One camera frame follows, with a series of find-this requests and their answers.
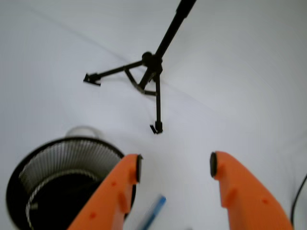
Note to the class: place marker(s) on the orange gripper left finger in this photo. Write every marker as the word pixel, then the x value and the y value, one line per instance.
pixel 107 207

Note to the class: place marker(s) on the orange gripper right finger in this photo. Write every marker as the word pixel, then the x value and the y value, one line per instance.
pixel 249 204

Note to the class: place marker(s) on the light blue pen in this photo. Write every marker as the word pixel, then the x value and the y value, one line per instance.
pixel 152 213

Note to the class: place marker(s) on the black mesh pen holder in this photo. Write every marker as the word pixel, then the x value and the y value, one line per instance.
pixel 51 185

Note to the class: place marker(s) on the clear tape roll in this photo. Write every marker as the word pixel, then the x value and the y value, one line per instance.
pixel 84 131

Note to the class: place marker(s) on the black tripod stand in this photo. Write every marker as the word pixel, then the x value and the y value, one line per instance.
pixel 150 82

